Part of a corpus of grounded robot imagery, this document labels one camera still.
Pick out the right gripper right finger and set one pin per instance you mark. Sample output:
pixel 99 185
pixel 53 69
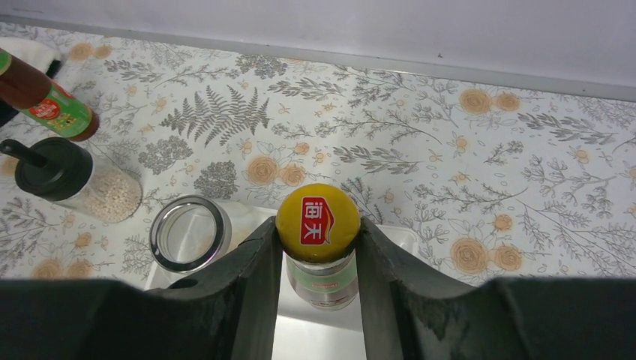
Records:
pixel 410 310

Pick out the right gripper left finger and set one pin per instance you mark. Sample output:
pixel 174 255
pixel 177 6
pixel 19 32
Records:
pixel 226 310

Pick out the clear glass jar metal rim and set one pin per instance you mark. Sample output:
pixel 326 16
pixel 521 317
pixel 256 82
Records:
pixel 189 233

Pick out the red label sauce bottle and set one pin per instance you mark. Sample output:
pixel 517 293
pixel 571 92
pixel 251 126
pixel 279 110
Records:
pixel 317 225

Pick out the black cap white bean jar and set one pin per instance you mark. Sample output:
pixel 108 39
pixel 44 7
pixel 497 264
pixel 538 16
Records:
pixel 61 172

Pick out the green label sauce bottle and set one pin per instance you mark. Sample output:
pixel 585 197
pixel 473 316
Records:
pixel 63 114

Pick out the floral table mat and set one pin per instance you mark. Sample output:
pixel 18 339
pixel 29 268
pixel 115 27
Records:
pixel 492 180

